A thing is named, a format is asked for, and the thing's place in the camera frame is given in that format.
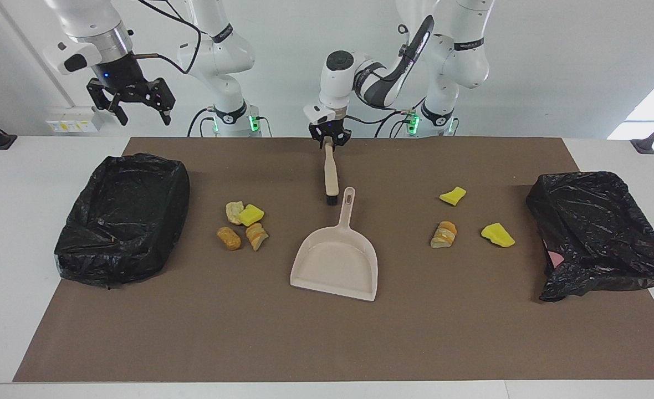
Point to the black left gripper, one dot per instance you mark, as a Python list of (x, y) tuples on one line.
[(331, 133)]

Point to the white wall power strip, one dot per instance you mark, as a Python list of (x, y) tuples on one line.
[(75, 119)]

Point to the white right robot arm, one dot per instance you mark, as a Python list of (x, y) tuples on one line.
[(216, 61)]

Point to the yellow sponge with green back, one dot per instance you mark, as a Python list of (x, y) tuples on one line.
[(497, 235)]

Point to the beige plastic dustpan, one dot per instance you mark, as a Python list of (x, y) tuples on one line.
[(335, 266)]

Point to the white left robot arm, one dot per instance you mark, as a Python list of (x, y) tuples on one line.
[(460, 61)]

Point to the yellow sponge block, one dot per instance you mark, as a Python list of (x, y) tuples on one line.
[(251, 215)]

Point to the right black trash bag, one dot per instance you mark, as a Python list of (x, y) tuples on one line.
[(122, 233)]

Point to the striped orange bread piece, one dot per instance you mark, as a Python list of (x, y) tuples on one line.
[(257, 237), (444, 235)]

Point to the brown table mat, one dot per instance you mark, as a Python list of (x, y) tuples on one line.
[(327, 332)]

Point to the notched yellow sponge piece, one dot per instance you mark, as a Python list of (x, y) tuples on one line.
[(452, 196)]

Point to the brown bun piece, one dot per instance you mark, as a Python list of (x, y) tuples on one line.
[(229, 239)]

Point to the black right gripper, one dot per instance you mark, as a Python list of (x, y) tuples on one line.
[(124, 77)]

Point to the black trash bag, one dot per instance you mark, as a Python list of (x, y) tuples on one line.
[(122, 233), (598, 233)]

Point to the left black trash bag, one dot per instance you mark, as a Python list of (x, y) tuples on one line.
[(598, 233)]

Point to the pale bread piece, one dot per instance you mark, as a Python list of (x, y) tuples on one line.
[(234, 212)]

